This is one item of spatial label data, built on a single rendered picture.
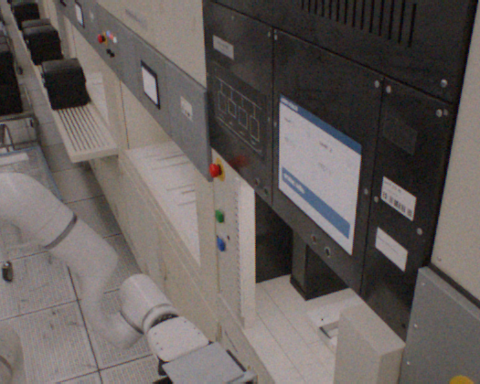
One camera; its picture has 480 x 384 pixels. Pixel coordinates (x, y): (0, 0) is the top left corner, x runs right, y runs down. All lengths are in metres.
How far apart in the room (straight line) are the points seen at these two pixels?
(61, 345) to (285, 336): 1.65
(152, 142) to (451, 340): 2.39
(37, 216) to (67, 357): 2.00
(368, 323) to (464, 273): 0.24
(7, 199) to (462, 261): 0.77
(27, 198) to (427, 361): 0.74
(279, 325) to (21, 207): 0.96
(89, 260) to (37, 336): 2.10
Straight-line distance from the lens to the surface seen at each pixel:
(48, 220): 1.11
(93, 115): 3.71
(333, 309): 1.80
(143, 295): 1.23
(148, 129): 3.02
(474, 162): 0.76
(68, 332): 3.20
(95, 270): 1.16
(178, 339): 1.14
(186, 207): 2.43
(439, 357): 0.90
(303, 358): 1.68
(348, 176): 0.98
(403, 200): 0.87
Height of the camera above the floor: 2.05
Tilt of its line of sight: 32 degrees down
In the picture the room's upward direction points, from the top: 3 degrees counter-clockwise
